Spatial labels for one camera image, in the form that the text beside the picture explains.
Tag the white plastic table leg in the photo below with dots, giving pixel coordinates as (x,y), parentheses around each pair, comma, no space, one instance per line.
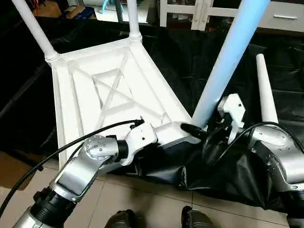
(35,31)
(230,57)
(134,19)
(266,90)

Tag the white plastic table top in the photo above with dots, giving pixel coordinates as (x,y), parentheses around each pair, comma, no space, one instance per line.
(109,95)

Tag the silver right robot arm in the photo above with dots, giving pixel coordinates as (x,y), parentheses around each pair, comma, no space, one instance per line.
(280,161)

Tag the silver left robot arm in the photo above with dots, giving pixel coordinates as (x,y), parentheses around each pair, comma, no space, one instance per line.
(80,171)

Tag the black work mat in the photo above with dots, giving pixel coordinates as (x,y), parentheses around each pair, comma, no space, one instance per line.
(190,61)

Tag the white drawer unit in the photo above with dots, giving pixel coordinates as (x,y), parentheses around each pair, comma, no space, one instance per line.
(285,16)

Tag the brown floor cardboard sheet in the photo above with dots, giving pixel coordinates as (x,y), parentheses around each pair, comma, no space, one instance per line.
(14,168)

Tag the turquoise plastic stool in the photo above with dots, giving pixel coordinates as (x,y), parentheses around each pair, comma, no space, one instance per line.
(111,4)

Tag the blue box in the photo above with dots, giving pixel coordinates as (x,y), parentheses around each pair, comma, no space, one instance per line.
(83,13)

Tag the brown cardboard board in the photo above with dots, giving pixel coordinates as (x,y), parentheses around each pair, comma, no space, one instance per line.
(50,8)

